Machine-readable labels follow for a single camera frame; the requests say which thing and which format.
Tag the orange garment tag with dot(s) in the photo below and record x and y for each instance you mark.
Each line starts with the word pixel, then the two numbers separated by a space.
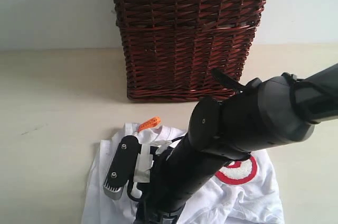
pixel 151 123

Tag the dark brown wicker basket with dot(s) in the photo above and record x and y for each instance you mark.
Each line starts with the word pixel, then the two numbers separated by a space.
pixel 171 46

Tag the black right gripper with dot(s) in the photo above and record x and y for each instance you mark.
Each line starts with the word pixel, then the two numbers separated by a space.
pixel 205 148

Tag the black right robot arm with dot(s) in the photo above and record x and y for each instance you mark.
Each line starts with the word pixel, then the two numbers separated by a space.
pixel 260 115

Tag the white t-shirt with red lettering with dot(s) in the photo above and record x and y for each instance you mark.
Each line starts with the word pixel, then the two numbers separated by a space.
pixel 243 192

